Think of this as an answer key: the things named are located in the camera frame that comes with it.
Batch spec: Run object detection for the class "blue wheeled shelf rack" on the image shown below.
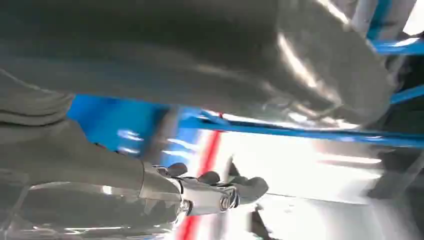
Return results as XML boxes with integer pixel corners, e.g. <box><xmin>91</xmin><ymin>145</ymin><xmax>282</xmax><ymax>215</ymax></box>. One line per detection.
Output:
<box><xmin>365</xmin><ymin>0</ymin><xmax>424</xmax><ymax>56</ymax></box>

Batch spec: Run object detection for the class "ribbed grey right arm sleeve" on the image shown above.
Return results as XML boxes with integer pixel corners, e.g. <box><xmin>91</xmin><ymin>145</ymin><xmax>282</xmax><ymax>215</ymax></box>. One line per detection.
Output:
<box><xmin>0</xmin><ymin>68</ymin><xmax>75</xmax><ymax>127</ymax></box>

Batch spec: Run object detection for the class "blue metal shelf rack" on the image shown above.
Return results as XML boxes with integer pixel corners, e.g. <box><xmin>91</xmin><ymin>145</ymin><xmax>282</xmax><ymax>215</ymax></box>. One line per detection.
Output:
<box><xmin>67</xmin><ymin>84</ymin><xmax>424</xmax><ymax>167</ymax></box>

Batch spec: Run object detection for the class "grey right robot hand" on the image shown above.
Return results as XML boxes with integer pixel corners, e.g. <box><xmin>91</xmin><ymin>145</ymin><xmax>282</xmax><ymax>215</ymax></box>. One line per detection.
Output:
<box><xmin>0</xmin><ymin>0</ymin><xmax>395</xmax><ymax>240</ymax></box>

